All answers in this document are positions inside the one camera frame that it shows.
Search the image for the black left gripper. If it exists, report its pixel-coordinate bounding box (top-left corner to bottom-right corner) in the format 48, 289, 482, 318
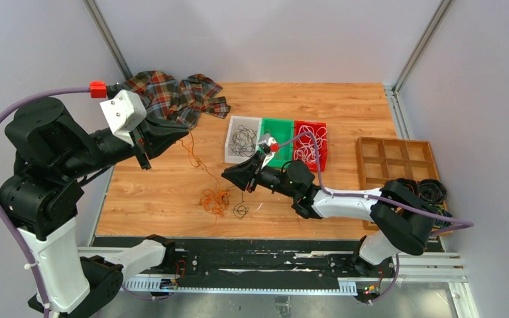
60, 109, 191, 176

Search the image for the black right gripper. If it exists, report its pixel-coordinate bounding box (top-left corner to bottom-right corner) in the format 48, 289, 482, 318
222, 151, 297, 199

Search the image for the orange cable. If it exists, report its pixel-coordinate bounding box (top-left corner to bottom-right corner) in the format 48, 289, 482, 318
267, 138, 290, 162
180, 131, 233, 218

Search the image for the white cable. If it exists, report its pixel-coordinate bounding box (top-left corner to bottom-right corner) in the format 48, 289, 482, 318
293, 124, 328, 166

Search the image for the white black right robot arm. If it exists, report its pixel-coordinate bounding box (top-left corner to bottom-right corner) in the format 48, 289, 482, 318
221, 151, 436, 276

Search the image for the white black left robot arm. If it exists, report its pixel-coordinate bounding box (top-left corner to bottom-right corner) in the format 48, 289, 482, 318
0, 97, 188, 317

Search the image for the white plastic bin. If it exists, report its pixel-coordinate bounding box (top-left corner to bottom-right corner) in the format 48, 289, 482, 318
224, 115, 262, 164

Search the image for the plaid flannel shirt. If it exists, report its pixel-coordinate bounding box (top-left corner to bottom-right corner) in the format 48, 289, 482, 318
121, 71, 231, 130

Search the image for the green plastic bin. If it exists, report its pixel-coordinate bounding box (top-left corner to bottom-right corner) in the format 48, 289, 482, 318
259, 118, 294, 168

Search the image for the red plastic bin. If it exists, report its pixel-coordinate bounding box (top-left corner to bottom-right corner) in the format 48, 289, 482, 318
292, 121, 328, 172

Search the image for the wooden compartment tray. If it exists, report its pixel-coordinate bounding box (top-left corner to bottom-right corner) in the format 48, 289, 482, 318
355, 137, 451, 217

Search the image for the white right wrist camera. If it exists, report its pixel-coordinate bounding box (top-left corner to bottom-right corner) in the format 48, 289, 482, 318
257, 133, 280, 169

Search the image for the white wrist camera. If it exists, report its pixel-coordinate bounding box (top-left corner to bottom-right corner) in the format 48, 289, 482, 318
99, 89, 146, 146
257, 133, 280, 169

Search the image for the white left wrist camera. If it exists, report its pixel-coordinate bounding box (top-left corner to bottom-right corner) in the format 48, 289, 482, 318
99, 89, 146, 146

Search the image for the small black cable loop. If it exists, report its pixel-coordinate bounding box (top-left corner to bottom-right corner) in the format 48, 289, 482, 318
232, 195, 250, 219

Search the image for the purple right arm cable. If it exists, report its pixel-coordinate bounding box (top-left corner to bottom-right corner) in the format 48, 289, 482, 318
270, 131, 475, 238

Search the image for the black mounting rail base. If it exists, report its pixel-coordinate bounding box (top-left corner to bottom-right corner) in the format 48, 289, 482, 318
91, 236, 418, 303

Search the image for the black coiled strap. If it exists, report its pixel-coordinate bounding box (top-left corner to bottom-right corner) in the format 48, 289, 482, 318
417, 178, 449, 203
397, 178, 420, 194

